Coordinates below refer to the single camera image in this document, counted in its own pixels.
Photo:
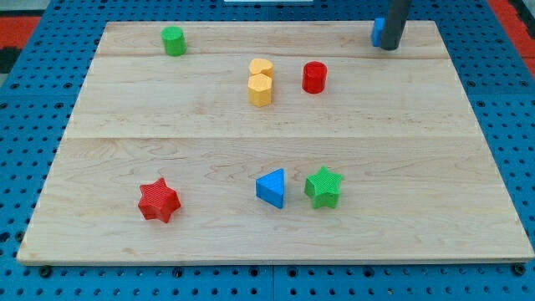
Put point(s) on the yellow hexagon block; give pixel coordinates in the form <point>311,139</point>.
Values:
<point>260,90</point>

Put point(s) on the yellow heart block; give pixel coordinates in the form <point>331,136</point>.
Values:
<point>261,66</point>

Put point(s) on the wooden board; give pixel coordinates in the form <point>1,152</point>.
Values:
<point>419,184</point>

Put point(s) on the blue triangle block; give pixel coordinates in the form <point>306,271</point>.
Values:
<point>271,188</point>

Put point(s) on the green star block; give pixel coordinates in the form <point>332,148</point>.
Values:
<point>323,188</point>

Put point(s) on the red cylinder block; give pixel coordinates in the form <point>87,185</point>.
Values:
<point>314,77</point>

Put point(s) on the red star block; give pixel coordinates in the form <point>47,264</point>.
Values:
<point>158,201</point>

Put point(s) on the green cylinder block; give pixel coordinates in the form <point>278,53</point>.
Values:
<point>174,41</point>

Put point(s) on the blue cube block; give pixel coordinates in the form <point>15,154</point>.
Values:
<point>376,32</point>

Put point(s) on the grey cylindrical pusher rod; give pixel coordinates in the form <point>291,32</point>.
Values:
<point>394,26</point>

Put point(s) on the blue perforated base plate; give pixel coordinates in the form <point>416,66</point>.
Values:
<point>39,95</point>

